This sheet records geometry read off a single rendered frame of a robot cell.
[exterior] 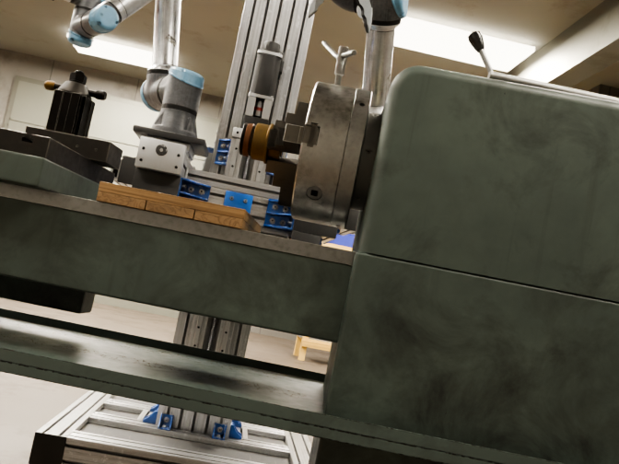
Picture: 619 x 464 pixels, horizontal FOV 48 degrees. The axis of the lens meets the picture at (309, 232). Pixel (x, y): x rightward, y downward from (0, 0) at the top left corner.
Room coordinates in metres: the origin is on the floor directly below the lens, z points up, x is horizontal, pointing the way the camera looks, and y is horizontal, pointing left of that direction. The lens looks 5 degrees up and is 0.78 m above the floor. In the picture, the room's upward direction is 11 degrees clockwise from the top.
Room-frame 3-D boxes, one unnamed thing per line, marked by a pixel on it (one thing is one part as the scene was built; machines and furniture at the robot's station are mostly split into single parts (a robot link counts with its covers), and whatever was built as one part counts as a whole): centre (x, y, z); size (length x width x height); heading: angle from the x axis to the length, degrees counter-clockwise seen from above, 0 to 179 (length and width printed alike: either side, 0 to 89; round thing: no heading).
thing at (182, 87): (2.21, 0.50, 1.33); 0.13 x 0.12 x 0.14; 40
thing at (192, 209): (1.56, 0.28, 0.89); 0.36 x 0.30 x 0.04; 178
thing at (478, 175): (1.55, -0.41, 1.06); 0.59 x 0.48 x 0.39; 88
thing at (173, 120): (2.20, 0.49, 1.21); 0.15 x 0.15 x 0.10
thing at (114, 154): (1.65, 0.60, 1.00); 0.20 x 0.10 x 0.05; 88
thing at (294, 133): (1.46, 0.07, 1.08); 0.12 x 0.11 x 0.05; 178
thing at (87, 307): (1.81, 0.65, 0.73); 0.27 x 0.12 x 0.27; 88
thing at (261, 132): (1.55, 0.14, 1.08); 0.09 x 0.09 x 0.09; 88
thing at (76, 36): (2.09, 0.81, 1.43); 0.11 x 0.08 x 0.11; 40
